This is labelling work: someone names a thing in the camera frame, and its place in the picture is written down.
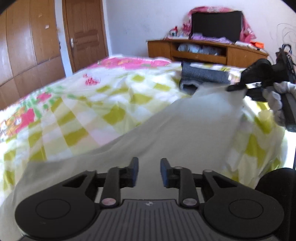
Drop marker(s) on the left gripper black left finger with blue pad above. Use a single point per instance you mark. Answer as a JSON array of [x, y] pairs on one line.
[[114, 180]]

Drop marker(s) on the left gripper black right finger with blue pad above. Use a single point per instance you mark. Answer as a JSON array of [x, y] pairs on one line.
[[182, 179]]

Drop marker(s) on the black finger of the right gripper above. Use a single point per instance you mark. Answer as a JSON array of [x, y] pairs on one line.
[[242, 86]]

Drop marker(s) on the light grey khaki pants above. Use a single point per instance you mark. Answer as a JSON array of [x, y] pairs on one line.
[[195, 133]]

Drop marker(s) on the white gloved hand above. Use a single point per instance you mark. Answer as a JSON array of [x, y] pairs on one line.
[[273, 99]]

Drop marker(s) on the folded grey striped garment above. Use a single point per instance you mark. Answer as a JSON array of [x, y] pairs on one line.
[[193, 77]]

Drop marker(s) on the black television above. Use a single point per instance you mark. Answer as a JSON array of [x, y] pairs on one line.
[[217, 25]]

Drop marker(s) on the wooden tv cabinet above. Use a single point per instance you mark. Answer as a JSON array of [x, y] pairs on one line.
[[204, 52]]

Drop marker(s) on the checkered cartoon bed sheet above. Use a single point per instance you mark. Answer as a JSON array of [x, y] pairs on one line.
[[109, 98]]

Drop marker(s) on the brown wooden door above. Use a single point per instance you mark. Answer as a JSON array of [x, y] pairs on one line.
[[85, 32]]

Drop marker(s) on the brown wooden wardrobe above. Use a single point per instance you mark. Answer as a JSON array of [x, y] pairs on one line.
[[30, 50]]

